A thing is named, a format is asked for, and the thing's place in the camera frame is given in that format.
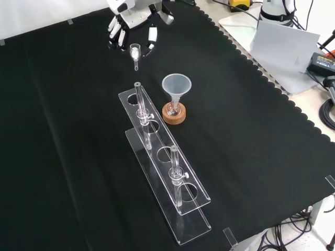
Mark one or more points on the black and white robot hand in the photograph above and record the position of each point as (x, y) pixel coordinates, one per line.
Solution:
(132, 15)

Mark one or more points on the small round-bottom glass flask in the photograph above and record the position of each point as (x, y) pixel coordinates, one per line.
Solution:
(174, 109)

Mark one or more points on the black bench cloth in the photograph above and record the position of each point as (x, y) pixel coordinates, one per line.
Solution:
(78, 143)

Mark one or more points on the pale grey board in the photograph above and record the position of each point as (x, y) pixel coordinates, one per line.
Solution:
(282, 47)

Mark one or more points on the translucent plastic funnel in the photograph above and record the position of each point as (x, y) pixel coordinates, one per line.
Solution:
(176, 85)

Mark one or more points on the yellow stop button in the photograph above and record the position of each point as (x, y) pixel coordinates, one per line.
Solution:
(238, 4)

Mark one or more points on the black power adapter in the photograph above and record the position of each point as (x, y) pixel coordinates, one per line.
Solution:
(322, 62)

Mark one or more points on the clear acrylic funnel stand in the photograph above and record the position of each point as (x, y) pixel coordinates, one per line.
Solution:
(167, 162)

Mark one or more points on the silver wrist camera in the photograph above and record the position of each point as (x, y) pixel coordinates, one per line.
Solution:
(166, 17)

